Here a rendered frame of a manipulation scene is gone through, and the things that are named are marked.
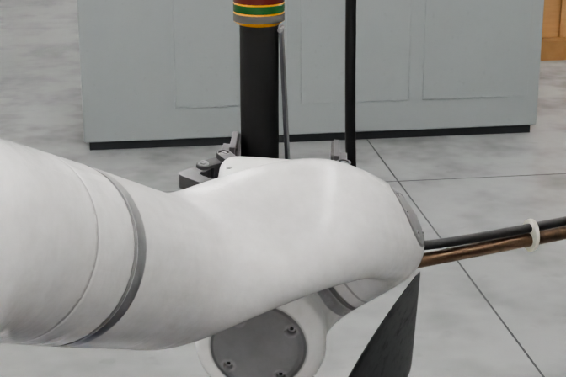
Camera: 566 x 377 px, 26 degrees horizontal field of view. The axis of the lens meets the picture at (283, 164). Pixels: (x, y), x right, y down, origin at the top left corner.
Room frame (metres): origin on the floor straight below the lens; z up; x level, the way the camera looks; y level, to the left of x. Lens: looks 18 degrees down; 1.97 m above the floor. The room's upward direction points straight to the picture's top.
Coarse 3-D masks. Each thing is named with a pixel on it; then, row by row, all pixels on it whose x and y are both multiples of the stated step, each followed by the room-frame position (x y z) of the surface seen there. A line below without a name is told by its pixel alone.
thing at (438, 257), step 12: (552, 228) 1.17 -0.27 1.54; (564, 228) 1.17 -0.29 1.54; (492, 240) 1.14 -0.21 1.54; (504, 240) 1.14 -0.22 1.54; (516, 240) 1.14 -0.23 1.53; (528, 240) 1.15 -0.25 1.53; (540, 240) 1.15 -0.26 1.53; (552, 240) 1.16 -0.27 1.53; (432, 252) 1.10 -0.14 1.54; (444, 252) 1.11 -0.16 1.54; (456, 252) 1.11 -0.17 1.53; (468, 252) 1.12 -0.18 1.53; (480, 252) 1.12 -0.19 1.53; (492, 252) 1.13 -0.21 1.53; (420, 264) 1.09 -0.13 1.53; (432, 264) 1.10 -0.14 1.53
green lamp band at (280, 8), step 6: (234, 6) 1.02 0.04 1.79; (240, 6) 1.01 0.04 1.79; (276, 6) 1.01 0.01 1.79; (282, 6) 1.02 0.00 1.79; (240, 12) 1.01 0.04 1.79; (246, 12) 1.01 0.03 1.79; (252, 12) 1.00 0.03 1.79; (258, 12) 1.00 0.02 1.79; (264, 12) 1.00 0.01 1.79; (270, 12) 1.01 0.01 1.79; (276, 12) 1.01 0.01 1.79
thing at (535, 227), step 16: (352, 0) 1.06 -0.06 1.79; (352, 16) 1.06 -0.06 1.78; (352, 32) 1.06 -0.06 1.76; (352, 48) 1.06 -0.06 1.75; (352, 64) 1.06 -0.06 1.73; (352, 80) 1.06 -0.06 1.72; (352, 96) 1.06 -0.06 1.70; (352, 112) 1.06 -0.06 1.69; (352, 128) 1.06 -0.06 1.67; (352, 144) 1.06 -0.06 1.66; (352, 160) 1.06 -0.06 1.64; (528, 224) 1.15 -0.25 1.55; (544, 224) 1.16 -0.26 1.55; (560, 224) 1.17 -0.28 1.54; (432, 240) 1.10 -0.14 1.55; (448, 240) 1.11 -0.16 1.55; (464, 240) 1.12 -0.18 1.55; (480, 240) 1.12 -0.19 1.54
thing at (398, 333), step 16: (416, 288) 1.33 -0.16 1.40; (400, 304) 1.29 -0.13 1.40; (416, 304) 1.36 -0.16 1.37; (384, 320) 1.27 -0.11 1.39; (400, 320) 1.32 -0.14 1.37; (384, 336) 1.28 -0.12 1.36; (400, 336) 1.34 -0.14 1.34; (368, 352) 1.26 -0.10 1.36; (384, 352) 1.30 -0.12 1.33; (400, 352) 1.35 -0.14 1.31; (368, 368) 1.27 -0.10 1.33; (384, 368) 1.31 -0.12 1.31; (400, 368) 1.36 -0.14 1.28
